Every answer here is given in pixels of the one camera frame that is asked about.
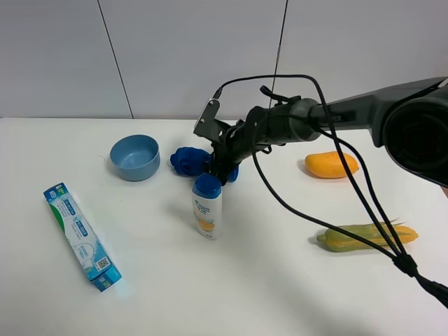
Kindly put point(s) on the blue plastic bowl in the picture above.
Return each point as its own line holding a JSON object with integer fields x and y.
{"x": 135, "y": 157}

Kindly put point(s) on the white shampoo bottle blue cap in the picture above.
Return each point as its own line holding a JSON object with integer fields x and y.
{"x": 207, "y": 205}

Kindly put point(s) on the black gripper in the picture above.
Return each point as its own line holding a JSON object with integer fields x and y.
{"x": 262, "y": 128}

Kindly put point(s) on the yellow mango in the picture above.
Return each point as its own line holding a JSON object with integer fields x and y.
{"x": 326, "y": 165}

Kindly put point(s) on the corn cob with husk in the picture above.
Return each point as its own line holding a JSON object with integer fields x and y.
{"x": 338, "y": 242}

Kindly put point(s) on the blue toothpaste box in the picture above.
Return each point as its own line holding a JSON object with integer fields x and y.
{"x": 88, "y": 249}

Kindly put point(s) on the blue cloth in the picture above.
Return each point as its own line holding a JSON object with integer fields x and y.
{"x": 194, "y": 162}

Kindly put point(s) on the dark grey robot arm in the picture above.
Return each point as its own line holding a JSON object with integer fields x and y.
{"x": 409, "y": 120}

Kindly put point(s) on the grey wrist camera plate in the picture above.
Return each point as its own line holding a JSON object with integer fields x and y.
{"x": 207, "y": 126}

